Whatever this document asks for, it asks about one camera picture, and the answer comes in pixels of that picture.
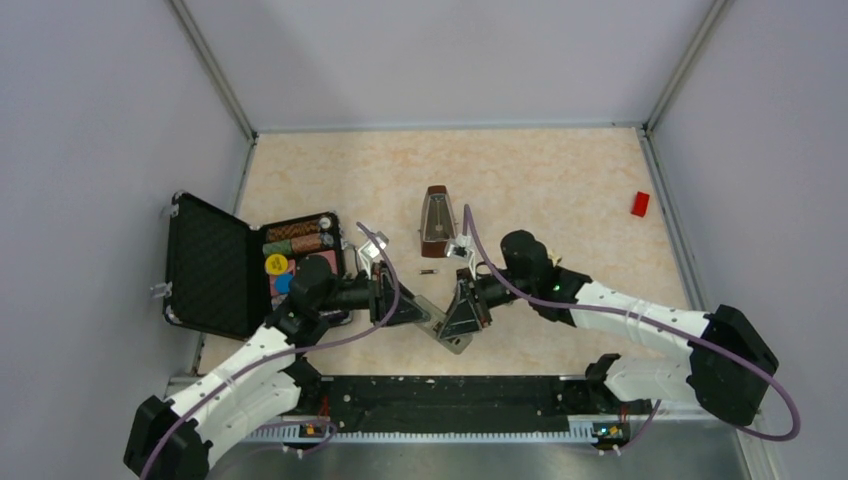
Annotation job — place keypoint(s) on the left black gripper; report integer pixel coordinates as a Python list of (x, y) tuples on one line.
[(383, 291)]

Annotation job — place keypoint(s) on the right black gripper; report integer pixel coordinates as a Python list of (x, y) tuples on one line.
[(467, 312)]

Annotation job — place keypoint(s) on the white remote control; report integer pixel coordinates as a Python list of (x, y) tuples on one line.
[(434, 325)]

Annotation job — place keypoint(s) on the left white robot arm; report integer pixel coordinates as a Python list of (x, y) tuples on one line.
[(245, 371)]

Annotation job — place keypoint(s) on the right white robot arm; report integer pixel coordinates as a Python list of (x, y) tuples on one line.
[(716, 359)]

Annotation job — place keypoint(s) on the brown wooden metronome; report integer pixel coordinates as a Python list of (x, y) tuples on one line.
[(437, 222)]

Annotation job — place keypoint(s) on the pink card deck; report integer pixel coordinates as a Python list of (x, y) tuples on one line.
[(313, 277)]

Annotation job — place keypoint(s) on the small beige wooden piece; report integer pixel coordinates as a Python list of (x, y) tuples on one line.
[(555, 257)]

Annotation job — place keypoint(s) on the blue round chip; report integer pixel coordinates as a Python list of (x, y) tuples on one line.
[(282, 283)]

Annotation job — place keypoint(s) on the yellow round chip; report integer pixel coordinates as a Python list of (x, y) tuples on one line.
[(276, 264)]

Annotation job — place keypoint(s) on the black poker chip case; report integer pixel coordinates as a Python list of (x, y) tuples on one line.
[(215, 277)]

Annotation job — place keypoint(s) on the red small block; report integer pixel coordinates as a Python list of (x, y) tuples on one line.
[(640, 204)]

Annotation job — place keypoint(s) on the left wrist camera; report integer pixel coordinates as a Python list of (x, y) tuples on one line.
[(369, 252)]

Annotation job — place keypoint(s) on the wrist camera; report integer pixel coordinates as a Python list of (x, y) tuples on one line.
[(462, 248), (369, 252)]

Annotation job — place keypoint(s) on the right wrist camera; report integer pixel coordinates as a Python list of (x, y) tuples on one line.
[(462, 248)]

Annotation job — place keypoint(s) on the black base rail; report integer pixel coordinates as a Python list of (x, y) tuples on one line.
[(383, 409)]

